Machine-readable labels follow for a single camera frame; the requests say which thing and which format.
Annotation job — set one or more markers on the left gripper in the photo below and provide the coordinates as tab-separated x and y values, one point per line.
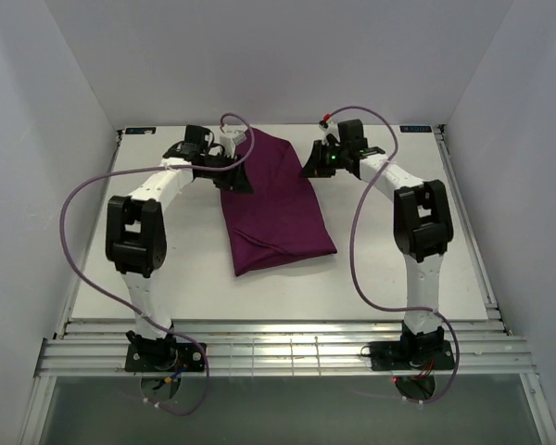
232	173

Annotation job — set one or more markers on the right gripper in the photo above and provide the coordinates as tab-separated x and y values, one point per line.
319	160

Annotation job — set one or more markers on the purple cloth mat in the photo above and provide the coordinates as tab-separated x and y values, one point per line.
281	221

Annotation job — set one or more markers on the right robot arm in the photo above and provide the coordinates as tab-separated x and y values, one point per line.
422	224

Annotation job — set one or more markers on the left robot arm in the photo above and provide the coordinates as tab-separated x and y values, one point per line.
136	241

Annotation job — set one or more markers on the left blue label sticker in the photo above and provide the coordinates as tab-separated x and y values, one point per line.
140	130

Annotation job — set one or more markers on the blue label sticker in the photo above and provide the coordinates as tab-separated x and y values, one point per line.
140	130
415	129

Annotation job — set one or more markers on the right blue label sticker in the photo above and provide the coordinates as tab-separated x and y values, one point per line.
415	129

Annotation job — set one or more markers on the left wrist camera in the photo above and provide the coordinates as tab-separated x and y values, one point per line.
230	141

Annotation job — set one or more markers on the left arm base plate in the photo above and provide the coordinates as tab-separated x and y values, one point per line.
164	356

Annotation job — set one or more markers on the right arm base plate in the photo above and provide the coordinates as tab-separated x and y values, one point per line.
389	356

